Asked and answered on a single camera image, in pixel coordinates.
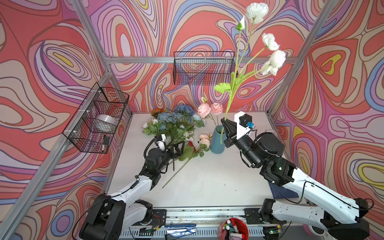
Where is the teal ceramic vase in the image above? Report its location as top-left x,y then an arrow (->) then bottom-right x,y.
210,125 -> 226,154

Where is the pink rose stem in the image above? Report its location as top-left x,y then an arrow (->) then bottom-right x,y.
198,97 -> 224,131

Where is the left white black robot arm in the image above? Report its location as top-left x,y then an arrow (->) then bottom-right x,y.
78,138 -> 185,240

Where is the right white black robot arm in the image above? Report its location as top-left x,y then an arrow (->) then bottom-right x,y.
221,114 -> 370,240

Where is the red flower stem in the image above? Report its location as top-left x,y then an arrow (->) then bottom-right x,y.
188,141 -> 196,152

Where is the blue hydrangea bunch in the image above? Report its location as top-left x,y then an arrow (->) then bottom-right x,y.
142,104 -> 206,145

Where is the peach carnation stem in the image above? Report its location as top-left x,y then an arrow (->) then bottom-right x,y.
162,134 -> 213,189

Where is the orange flower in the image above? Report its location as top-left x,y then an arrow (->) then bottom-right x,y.
151,109 -> 164,119

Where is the blue book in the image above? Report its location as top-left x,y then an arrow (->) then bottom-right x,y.
269,183 -> 299,200

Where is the silver tape roll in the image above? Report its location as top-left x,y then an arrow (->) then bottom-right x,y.
95,114 -> 118,133

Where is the red pen cup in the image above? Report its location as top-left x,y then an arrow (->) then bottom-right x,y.
217,218 -> 250,240

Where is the pink tape roll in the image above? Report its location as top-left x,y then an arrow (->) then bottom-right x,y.
303,225 -> 326,237

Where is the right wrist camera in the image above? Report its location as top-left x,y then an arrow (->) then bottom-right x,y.
234,112 -> 255,140

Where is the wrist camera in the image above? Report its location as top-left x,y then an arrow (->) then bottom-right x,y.
155,134 -> 167,151
234,112 -> 255,140

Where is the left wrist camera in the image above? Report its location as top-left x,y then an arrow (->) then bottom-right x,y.
155,134 -> 167,151

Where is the left wire basket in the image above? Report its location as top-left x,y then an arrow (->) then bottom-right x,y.
63,83 -> 130,154

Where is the wire basket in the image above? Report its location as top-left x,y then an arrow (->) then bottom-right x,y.
63,83 -> 130,154
173,50 -> 235,86

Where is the back wire basket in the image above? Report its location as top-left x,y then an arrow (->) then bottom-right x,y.
173,50 -> 235,86

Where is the blue tool on rail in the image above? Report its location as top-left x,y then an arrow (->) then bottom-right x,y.
165,224 -> 197,239

